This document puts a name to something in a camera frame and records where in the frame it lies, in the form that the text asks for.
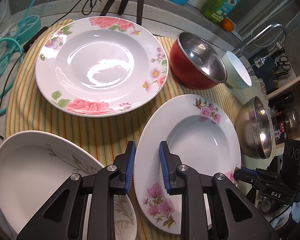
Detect white plate grey leaf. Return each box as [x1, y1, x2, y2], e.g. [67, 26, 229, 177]
[0, 131, 137, 239]

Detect pink blossom deep plate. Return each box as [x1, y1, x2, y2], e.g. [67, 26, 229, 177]
[133, 94, 241, 234]

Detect red steel bowl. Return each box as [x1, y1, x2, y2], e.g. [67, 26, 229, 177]
[169, 31, 228, 90]

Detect large pink rose plate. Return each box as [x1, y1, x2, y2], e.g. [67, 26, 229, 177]
[35, 16, 168, 118]

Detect stainless steel bowl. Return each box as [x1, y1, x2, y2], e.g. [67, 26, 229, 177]
[235, 96, 273, 159]

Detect wooden shelf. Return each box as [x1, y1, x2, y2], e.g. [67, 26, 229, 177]
[266, 68, 300, 156]

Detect yellow striped cloth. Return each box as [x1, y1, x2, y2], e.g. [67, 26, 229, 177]
[5, 18, 276, 240]

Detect pale green ceramic bowl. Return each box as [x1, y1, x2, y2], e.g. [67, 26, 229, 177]
[222, 51, 252, 89]

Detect chrome faucet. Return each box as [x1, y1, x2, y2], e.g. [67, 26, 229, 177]
[232, 22, 287, 68]

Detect black scissors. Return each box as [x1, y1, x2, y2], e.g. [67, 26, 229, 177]
[274, 55, 292, 77]

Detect orange fruit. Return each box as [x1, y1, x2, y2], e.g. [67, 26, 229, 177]
[219, 18, 234, 32]

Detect green dish soap bottle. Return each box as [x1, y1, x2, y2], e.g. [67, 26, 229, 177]
[200, 0, 241, 24]

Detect teal hose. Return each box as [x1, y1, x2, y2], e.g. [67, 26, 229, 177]
[0, 0, 48, 116]

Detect teal hose reel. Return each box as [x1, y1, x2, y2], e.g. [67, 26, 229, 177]
[17, 15, 41, 44]

